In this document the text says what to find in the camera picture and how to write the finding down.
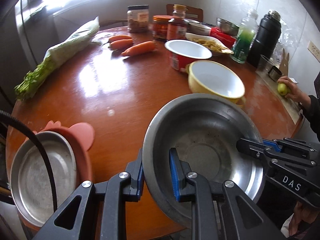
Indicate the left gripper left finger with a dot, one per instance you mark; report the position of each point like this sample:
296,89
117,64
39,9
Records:
97,210

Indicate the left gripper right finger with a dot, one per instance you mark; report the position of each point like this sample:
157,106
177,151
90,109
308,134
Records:
218,210

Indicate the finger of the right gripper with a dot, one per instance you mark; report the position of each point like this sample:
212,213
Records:
253,149
272,144

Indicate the stainless steel bowl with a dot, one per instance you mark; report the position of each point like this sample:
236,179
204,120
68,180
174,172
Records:
204,130

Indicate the round metal pan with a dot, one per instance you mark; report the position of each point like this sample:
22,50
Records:
29,180

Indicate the pink bear-shaped plate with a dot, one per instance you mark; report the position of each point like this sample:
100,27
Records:
80,137

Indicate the person's right hand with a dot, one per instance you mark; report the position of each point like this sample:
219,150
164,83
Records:
302,212

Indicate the other person's hand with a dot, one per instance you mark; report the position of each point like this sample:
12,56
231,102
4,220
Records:
296,94

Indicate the green pear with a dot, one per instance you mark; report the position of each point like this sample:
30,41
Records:
283,89

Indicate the small steel cup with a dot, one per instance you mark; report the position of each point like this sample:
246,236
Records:
274,73

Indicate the wooden rabbit ornament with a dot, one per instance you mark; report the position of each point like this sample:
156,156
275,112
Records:
284,64

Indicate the clear plastic cup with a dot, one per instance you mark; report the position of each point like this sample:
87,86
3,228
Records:
264,65

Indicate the yellow enamel bowl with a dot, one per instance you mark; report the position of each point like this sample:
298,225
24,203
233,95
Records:
213,78

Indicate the red tissue box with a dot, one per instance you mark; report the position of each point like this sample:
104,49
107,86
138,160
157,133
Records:
226,39

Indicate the white dish with food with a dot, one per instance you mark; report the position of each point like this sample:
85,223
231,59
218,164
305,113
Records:
213,44

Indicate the black thermos flask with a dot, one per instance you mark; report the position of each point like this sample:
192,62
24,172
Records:
266,39

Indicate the green liquid plastic bottle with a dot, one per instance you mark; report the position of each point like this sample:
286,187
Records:
247,31

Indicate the red instant noodle bowl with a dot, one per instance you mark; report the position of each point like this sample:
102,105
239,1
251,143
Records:
183,52

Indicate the small steel bowl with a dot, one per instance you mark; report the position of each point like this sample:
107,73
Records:
227,27

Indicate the steel pot with lid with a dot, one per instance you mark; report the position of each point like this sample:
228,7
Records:
198,28

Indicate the dark sauce bottle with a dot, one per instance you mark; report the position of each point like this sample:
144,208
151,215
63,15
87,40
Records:
177,25

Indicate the wrapped green celery bunch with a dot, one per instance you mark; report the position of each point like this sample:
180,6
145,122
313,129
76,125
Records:
55,57

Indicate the front orange carrot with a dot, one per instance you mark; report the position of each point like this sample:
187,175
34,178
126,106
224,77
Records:
139,49

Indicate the orange carrot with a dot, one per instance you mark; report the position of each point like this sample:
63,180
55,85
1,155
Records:
120,44
118,37
139,49

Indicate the wooden chair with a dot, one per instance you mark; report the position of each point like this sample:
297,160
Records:
191,12

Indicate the red chili sauce jar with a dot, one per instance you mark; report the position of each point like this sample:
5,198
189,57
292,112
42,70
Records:
160,26

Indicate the middle orange carrot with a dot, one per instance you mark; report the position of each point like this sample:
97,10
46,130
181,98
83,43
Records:
120,44

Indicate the back orange carrot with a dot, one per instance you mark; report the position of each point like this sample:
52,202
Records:
118,37

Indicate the clear plastic snack jar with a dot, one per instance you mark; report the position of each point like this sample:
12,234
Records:
137,18

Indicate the grey refrigerator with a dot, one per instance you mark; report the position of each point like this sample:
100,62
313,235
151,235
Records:
36,29

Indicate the wall power socket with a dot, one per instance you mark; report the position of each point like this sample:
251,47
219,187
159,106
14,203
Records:
314,50

